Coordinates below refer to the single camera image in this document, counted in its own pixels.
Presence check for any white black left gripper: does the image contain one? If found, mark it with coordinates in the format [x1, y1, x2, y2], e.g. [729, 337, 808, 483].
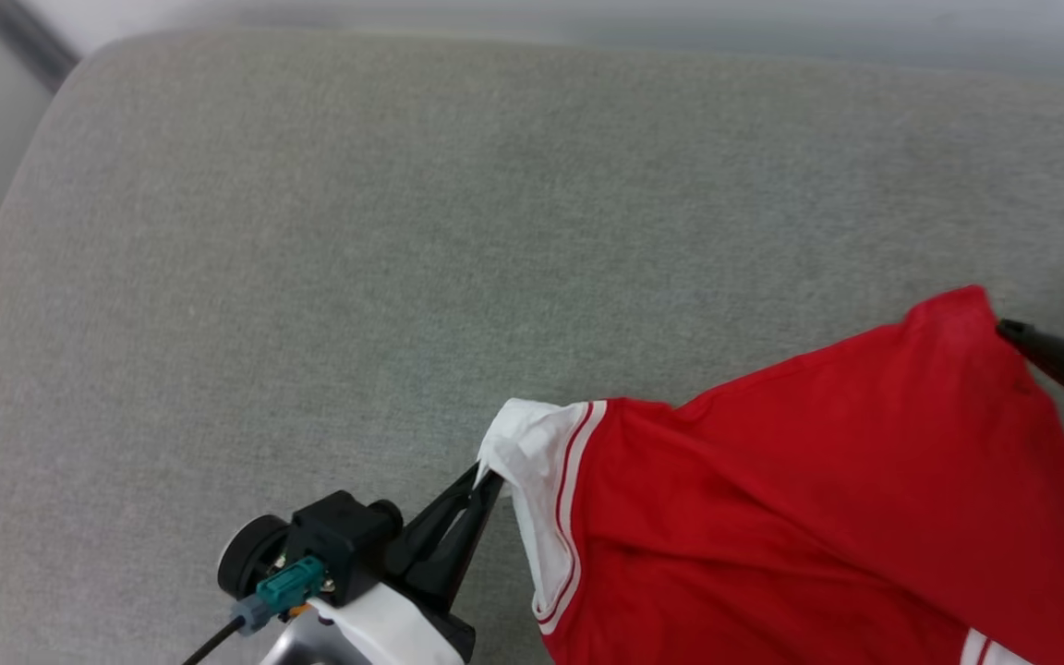
[216, 462, 505, 665]

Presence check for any red white sports jersey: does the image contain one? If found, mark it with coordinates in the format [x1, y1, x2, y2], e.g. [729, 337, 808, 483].
[475, 284, 1064, 665]

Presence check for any grey fabric sofa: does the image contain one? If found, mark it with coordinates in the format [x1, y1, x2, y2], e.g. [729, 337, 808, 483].
[0, 28, 1064, 665]

